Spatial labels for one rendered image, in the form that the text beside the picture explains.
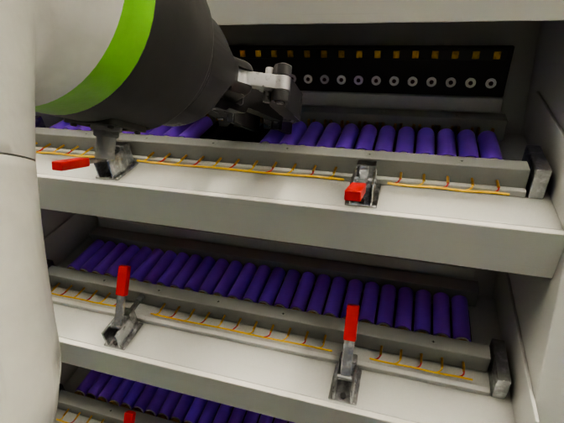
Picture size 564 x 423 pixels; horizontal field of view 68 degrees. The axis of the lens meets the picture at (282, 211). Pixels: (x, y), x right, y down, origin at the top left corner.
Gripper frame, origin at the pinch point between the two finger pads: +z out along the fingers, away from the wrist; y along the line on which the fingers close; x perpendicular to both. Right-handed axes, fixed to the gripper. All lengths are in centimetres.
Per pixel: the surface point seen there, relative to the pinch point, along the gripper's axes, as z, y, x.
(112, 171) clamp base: -4.0, -14.5, -7.3
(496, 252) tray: -3.0, 22.5, -10.7
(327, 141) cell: 3.1, 6.4, -2.0
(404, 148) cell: 2.6, 14.2, -2.2
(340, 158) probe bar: -0.6, 8.5, -3.9
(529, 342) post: 1.4, 27.1, -19.0
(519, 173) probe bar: -0.5, 24.0, -3.9
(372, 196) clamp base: -4.2, 12.1, -7.2
